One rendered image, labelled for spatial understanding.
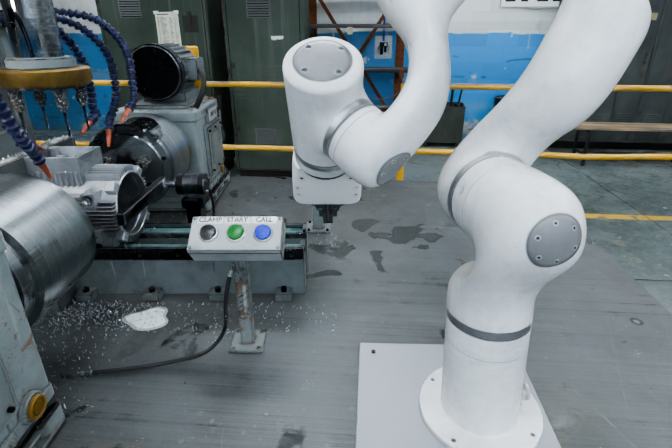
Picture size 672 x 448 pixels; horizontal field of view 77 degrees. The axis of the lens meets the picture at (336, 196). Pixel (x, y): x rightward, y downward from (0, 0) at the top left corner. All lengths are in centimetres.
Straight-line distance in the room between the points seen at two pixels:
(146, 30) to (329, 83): 403
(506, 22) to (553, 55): 549
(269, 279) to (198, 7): 340
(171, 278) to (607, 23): 98
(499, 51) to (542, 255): 560
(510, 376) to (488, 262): 22
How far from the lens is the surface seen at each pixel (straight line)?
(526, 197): 50
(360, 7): 584
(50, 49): 111
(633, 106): 628
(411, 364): 87
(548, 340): 105
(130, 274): 116
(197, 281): 111
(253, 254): 79
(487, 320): 62
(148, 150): 132
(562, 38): 58
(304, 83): 43
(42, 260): 84
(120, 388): 94
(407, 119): 42
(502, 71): 609
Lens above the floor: 141
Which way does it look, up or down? 22 degrees down
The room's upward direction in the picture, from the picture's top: straight up
